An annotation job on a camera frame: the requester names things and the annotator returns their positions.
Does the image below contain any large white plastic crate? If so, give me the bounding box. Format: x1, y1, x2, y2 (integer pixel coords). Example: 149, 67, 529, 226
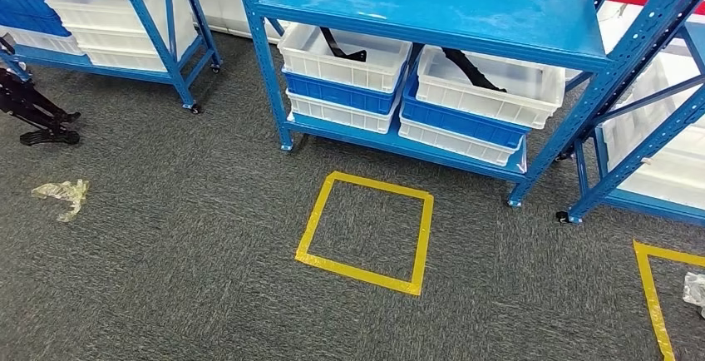
45, 0, 198, 73
599, 49, 705, 212

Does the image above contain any black curved strip part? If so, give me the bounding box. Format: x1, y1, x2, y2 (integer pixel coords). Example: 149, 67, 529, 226
319, 27, 368, 64
440, 47, 508, 94

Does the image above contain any yellowish crumpled plastic bag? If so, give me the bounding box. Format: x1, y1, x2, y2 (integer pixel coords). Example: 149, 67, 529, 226
30, 178, 91, 224

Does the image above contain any yellow floor tape square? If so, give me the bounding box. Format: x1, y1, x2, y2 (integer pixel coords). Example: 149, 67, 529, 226
632, 239, 705, 361
293, 171, 435, 298

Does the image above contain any white plastic bin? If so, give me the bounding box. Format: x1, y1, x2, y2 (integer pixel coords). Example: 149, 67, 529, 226
0, 23, 85, 57
397, 115, 525, 168
415, 45, 567, 131
285, 88, 407, 136
277, 22, 413, 95

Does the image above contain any blue plastic bin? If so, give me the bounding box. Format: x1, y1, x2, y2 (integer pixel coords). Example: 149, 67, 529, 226
400, 73, 531, 151
282, 66, 409, 116
0, 0, 74, 38

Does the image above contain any blue wheeled shelf rack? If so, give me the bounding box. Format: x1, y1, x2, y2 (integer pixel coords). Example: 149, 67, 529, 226
0, 0, 223, 116

